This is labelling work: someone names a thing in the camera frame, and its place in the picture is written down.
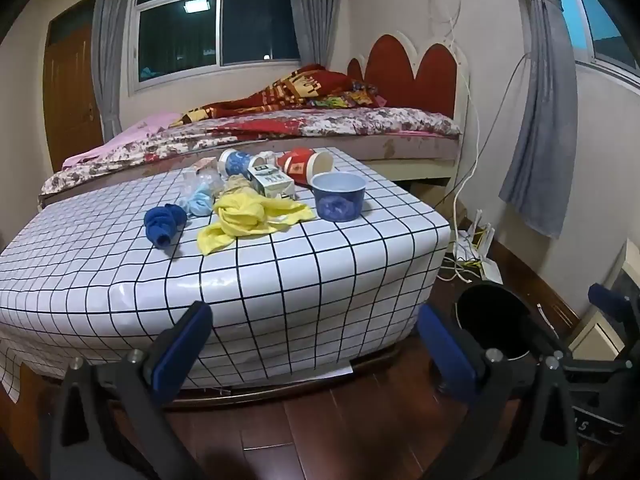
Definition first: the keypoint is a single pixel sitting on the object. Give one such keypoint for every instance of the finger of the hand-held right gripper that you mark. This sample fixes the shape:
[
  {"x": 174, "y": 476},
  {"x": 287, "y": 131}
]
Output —
[
  {"x": 547, "y": 340},
  {"x": 607, "y": 299}
]

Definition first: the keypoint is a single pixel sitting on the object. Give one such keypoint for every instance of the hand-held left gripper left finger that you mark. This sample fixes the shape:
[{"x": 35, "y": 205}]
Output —
[{"x": 185, "y": 350}]

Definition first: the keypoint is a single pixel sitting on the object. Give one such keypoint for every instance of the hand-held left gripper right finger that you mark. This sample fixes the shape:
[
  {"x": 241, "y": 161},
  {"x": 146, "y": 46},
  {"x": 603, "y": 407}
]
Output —
[{"x": 445, "y": 355}]

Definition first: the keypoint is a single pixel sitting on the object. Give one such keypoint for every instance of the black trash bin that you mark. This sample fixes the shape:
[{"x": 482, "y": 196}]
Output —
[{"x": 495, "y": 320}]

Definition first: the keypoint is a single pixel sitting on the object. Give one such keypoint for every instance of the dark blue cloth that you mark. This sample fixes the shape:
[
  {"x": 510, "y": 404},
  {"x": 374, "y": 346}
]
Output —
[{"x": 162, "y": 222}]

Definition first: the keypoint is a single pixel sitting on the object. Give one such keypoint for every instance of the yellow cloth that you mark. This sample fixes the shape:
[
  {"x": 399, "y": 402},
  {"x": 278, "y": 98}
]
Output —
[{"x": 240, "y": 215}]

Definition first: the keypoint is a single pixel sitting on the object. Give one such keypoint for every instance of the light blue cloth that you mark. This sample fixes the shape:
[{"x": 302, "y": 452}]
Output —
[{"x": 197, "y": 202}]

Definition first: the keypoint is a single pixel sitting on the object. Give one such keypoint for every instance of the beige paper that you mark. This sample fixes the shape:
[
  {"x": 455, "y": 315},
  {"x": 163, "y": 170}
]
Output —
[{"x": 235, "y": 186}]

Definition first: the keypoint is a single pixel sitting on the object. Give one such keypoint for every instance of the clear plastic wrapper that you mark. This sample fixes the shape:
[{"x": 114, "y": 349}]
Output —
[{"x": 200, "y": 179}]

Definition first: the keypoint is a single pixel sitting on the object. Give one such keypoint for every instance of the blue paper bowl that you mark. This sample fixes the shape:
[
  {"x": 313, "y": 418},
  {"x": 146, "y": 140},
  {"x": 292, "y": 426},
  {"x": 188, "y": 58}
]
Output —
[{"x": 337, "y": 202}]

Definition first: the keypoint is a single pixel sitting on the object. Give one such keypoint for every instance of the green and white carton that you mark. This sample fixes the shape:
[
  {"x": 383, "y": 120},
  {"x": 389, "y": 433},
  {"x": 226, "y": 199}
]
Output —
[{"x": 272, "y": 180}]

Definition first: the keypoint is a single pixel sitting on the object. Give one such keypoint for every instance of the blue paper cup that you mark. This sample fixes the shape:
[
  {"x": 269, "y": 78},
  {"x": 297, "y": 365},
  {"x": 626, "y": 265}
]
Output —
[{"x": 237, "y": 162}]

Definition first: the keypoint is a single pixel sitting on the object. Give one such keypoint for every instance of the red paper cup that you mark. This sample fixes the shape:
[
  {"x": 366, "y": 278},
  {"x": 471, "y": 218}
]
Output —
[{"x": 300, "y": 165}]

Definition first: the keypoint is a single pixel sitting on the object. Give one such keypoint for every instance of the white cabinet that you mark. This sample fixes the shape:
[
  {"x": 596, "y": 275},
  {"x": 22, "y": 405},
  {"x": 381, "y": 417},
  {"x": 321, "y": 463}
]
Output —
[{"x": 595, "y": 332}]

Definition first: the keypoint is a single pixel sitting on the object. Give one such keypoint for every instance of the flat white box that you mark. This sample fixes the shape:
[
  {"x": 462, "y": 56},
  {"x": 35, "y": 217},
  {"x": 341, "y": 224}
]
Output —
[{"x": 492, "y": 272}]

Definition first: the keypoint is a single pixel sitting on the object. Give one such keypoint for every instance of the white router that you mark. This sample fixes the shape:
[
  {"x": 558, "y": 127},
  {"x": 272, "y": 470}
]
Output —
[{"x": 472, "y": 245}]

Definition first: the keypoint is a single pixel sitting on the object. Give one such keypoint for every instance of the white checked tablecloth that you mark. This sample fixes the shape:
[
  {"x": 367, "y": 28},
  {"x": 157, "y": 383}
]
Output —
[{"x": 300, "y": 285}]

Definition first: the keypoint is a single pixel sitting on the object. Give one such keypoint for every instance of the tied grey curtain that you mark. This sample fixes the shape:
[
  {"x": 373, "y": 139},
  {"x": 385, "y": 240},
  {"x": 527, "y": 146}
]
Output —
[{"x": 545, "y": 135}]

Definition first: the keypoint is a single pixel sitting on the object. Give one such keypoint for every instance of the pink cloth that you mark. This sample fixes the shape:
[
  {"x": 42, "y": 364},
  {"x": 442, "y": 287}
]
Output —
[{"x": 140, "y": 127}]

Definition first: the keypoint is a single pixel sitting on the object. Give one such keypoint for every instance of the bed with floral sheet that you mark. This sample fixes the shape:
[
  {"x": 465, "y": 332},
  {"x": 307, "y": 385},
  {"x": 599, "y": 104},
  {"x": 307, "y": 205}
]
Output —
[{"x": 350, "y": 120}]

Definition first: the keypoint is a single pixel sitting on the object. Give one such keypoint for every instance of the curved white-framed window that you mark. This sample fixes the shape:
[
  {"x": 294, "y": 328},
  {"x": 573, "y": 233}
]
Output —
[{"x": 600, "y": 35}]

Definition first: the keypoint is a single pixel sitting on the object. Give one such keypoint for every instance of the colourful printed cloth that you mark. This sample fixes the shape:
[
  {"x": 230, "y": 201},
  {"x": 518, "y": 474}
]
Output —
[{"x": 367, "y": 92}]

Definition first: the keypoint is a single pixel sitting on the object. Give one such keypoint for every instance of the brown wooden door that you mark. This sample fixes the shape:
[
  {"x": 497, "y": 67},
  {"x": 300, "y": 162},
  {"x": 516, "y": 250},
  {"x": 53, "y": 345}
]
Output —
[{"x": 70, "y": 100}]

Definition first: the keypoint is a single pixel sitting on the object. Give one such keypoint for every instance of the red patterned blanket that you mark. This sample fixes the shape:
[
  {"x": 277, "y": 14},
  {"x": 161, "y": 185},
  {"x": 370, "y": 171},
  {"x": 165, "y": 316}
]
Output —
[{"x": 300, "y": 85}]

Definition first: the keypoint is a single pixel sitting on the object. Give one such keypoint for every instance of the red scalloped headboard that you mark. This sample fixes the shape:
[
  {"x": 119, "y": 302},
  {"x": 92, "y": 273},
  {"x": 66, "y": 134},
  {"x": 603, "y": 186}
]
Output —
[{"x": 395, "y": 65}]

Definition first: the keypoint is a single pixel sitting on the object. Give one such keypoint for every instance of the large white-framed window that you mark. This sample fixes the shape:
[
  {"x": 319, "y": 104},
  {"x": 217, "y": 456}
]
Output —
[{"x": 175, "y": 35}]

